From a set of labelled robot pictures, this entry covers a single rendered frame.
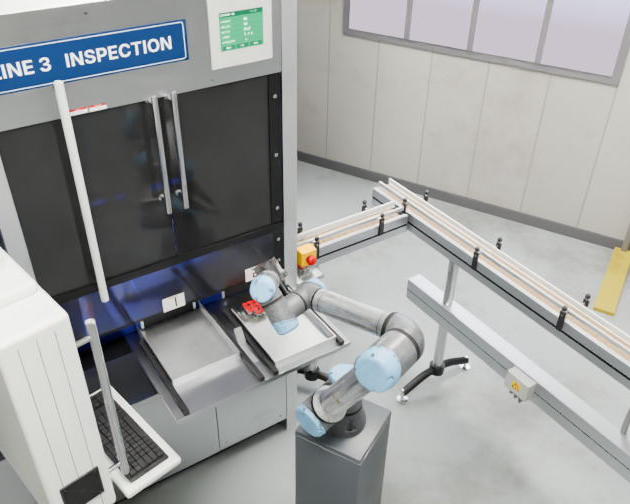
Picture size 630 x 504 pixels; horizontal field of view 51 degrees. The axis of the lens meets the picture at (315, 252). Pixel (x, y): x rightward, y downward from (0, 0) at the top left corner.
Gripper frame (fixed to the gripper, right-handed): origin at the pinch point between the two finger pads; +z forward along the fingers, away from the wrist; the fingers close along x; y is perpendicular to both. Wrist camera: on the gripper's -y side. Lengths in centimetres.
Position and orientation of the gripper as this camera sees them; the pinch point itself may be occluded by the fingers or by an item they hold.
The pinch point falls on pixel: (278, 275)
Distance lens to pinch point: 231.3
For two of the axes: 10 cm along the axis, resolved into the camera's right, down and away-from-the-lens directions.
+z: 0.6, -1.4, 9.9
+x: -8.8, 4.6, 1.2
